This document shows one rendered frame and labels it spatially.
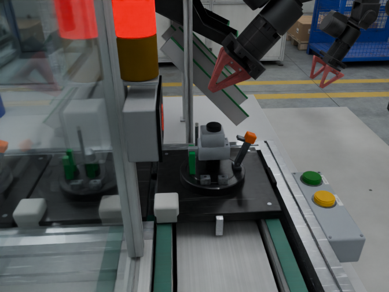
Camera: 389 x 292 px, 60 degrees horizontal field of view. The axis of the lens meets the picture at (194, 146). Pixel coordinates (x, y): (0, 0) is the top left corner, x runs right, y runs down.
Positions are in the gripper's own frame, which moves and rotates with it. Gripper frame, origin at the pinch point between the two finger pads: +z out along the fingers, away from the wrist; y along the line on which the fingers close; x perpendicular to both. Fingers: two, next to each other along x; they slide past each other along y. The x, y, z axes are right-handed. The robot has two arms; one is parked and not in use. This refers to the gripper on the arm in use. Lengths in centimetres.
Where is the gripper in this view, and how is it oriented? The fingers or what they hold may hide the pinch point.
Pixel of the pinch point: (213, 87)
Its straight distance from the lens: 64.8
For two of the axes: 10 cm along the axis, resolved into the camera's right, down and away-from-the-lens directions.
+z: -6.5, 6.7, 3.6
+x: 7.6, 5.4, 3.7
